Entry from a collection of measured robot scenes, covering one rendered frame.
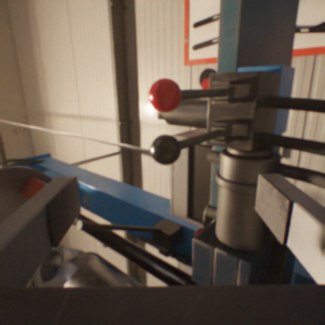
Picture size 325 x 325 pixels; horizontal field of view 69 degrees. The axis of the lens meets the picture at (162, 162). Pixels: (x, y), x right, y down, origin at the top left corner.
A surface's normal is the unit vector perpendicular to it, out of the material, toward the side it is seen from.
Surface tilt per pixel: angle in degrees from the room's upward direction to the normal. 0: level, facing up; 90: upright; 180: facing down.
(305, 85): 90
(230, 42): 90
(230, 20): 90
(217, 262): 90
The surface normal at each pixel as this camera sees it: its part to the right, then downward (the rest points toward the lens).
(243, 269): -0.65, 0.24
